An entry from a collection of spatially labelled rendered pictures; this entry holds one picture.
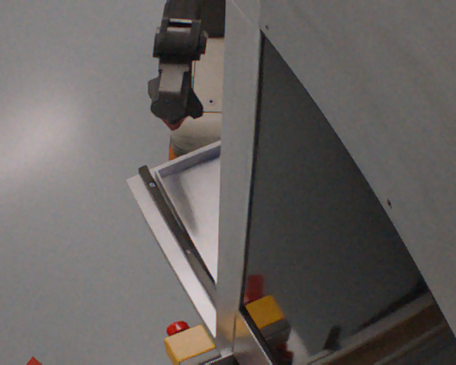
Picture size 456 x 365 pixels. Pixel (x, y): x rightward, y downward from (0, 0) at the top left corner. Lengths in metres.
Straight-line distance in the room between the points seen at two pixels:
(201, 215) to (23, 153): 1.29
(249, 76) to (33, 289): 1.90
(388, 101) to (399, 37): 0.08
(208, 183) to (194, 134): 0.84
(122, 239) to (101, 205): 0.13
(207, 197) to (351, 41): 1.17
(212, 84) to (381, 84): 2.09
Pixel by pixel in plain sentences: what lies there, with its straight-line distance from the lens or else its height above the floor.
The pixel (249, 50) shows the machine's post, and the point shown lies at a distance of 0.93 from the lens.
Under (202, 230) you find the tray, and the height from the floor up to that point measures 0.88.
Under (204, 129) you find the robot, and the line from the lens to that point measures 2.70.
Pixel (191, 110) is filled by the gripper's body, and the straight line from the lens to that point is 1.68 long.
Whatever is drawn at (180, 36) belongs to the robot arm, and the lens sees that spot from 1.56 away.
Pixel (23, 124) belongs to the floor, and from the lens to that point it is 3.10.
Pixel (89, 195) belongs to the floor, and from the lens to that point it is 2.91.
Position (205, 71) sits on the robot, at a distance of 2.80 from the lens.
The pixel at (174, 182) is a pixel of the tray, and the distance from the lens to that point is 1.87.
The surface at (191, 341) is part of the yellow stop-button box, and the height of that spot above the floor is 1.03.
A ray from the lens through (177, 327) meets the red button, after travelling 1.59.
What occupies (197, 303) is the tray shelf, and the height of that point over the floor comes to 0.88.
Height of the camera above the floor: 2.47
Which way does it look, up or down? 58 degrees down
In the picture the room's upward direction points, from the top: 3 degrees clockwise
